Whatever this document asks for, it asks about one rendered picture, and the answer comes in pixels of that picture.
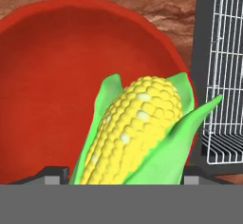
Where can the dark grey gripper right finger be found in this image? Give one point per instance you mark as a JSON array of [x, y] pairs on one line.
[[193, 175]]

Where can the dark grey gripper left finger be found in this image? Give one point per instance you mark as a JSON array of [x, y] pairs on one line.
[[52, 174]]

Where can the yellow corn cob green husk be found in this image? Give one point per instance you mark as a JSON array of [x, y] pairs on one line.
[[136, 133]]

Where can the red bowl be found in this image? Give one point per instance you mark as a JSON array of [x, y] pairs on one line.
[[53, 85]]

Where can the dark grey rack tray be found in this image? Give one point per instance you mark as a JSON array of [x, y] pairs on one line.
[[202, 44]]

